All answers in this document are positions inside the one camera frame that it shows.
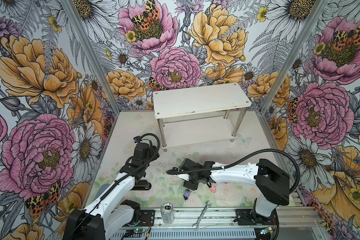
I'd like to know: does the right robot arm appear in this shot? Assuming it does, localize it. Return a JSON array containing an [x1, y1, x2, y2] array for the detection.
[[176, 159, 290, 221]]

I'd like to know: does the silver drink can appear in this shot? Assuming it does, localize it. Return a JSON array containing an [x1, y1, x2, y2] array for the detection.
[[161, 201, 175, 225]]

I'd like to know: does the green circuit board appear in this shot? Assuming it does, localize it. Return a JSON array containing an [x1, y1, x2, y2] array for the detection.
[[259, 227, 274, 235], [124, 229, 150, 238]]

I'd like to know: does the white two-tier shelf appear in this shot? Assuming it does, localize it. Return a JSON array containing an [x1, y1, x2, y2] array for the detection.
[[153, 83, 252, 150]]

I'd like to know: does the black purple kuromi toy front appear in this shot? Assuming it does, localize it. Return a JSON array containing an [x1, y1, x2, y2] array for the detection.
[[183, 189, 191, 201]]

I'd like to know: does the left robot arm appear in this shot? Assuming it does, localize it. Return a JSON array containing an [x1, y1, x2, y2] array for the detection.
[[63, 143, 160, 240]]

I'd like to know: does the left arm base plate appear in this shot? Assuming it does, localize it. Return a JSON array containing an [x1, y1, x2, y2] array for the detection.
[[131, 210, 156, 228]]

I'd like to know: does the green circuit board left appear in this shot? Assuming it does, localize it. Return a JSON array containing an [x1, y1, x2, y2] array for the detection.
[[124, 229, 150, 238]]

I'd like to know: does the silver wrench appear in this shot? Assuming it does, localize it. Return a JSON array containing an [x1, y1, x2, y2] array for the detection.
[[193, 201, 212, 231]]

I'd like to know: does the green circuit board right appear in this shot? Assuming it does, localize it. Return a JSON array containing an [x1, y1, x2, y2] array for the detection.
[[259, 227, 274, 235]]

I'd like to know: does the aluminium front rail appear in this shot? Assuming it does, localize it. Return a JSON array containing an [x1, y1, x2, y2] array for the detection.
[[66, 206, 323, 230]]

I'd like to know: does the black corrugated cable right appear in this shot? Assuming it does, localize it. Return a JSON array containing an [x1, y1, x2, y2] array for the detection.
[[166, 148, 301, 194]]

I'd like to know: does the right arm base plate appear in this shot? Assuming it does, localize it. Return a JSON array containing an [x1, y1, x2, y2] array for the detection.
[[234, 209, 278, 226]]

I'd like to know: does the pink pig toy lower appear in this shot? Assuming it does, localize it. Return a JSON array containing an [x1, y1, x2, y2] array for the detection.
[[209, 185, 217, 193]]

